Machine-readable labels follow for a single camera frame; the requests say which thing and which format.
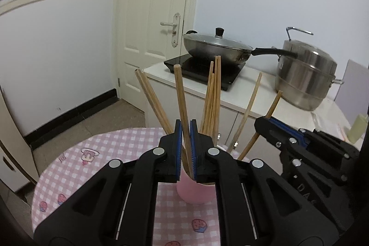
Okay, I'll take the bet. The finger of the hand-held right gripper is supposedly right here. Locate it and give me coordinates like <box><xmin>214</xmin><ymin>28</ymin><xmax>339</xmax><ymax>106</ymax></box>
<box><xmin>298</xmin><ymin>128</ymin><xmax>360</xmax><ymax>162</ymax></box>
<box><xmin>254</xmin><ymin>116</ymin><xmax>349</xmax><ymax>186</ymax></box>

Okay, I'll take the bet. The white panel door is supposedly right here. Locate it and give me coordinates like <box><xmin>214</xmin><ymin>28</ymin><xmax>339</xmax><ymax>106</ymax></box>
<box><xmin>114</xmin><ymin>0</ymin><xmax>201</xmax><ymax>112</ymax></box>

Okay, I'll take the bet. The bundle of wooden chopsticks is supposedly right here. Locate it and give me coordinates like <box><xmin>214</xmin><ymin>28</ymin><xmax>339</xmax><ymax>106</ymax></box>
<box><xmin>135</xmin><ymin>55</ymin><xmax>263</xmax><ymax>161</ymax></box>

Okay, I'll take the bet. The white kitchen counter cabinet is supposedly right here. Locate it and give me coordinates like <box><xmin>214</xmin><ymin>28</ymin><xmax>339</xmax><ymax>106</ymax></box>
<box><xmin>143</xmin><ymin>63</ymin><xmax>364</xmax><ymax>154</ymax></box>

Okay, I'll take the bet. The silver door handle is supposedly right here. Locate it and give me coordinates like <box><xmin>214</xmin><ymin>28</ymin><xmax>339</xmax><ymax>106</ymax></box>
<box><xmin>160</xmin><ymin>13</ymin><xmax>184</xmax><ymax>47</ymax></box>

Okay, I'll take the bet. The long wooden chopstick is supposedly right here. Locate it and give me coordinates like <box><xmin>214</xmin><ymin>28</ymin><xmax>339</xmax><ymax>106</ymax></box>
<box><xmin>237</xmin><ymin>90</ymin><xmax>283</xmax><ymax>160</ymax></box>
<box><xmin>173</xmin><ymin>64</ymin><xmax>193</xmax><ymax>177</ymax></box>

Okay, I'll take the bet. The pale yellow bottle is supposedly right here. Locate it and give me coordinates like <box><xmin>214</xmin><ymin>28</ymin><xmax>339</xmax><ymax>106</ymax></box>
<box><xmin>347</xmin><ymin>113</ymin><xmax>369</xmax><ymax>144</ymax></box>

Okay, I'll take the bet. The white side cabinet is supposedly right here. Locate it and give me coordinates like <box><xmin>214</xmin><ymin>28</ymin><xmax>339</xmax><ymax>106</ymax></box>
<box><xmin>0</xmin><ymin>85</ymin><xmax>39</xmax><ymax>193</ymax></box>

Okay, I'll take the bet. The grey board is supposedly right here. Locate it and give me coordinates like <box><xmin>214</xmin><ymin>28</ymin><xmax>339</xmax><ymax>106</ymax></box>
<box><xmin>336</xmin><ymin>59</ymin><xmax>369</xmax><ymax>108</ymax></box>

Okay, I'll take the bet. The pink chopstick holder cup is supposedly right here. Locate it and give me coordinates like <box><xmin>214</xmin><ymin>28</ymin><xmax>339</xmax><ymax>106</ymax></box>
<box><xmin>176</xmin><ymin>144</ymin><xmax>245</xmax><ymax>205</ymax></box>

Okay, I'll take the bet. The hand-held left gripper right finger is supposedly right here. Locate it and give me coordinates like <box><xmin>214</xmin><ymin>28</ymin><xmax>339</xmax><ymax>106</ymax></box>
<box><xmin>190</xmin><ymin>119</ymin><xmax>339</xmax><ymax>246</ymax></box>

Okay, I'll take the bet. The glass wok lid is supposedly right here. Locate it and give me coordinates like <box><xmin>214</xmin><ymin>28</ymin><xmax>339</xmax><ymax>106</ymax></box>
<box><xmin>184</xmin><ymin>27</ymin><xmax>253</xmax><ymax>51</ymax></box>

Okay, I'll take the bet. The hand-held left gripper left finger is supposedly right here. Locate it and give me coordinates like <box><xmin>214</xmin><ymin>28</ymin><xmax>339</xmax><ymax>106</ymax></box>
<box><xmin>34</xmin><ymin>119</ymin><xmax>183</xmax><ymax>246</ymax></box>

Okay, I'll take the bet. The steel wok with black handle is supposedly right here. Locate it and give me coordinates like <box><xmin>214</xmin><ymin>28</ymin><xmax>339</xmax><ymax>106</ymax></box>
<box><xmin>183</xmin><ymin>30</ymin><xmax>298</xmax><ymax>66</ymax></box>

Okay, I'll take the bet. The pink checked cartoon tablecloth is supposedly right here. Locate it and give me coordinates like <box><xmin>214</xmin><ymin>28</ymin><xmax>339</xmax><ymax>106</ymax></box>
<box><xmin>31</xmin><ymin>127</ymin><xmax>289</xmax><ymax>246</ymax></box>

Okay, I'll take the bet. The black induction cooker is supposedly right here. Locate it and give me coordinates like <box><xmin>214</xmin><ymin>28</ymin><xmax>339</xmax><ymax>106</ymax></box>
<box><xmin>164</xmin><ymin>53</ymin><xmax>246</xmax><ymax>92</ymax></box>

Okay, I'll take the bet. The stainless steel steamer pot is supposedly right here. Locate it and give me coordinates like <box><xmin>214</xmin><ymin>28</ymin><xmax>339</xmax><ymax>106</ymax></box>
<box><xmin>274</xmin><ymin>27</ymin><xmax>345</xmax><ymax>112</ymax></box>

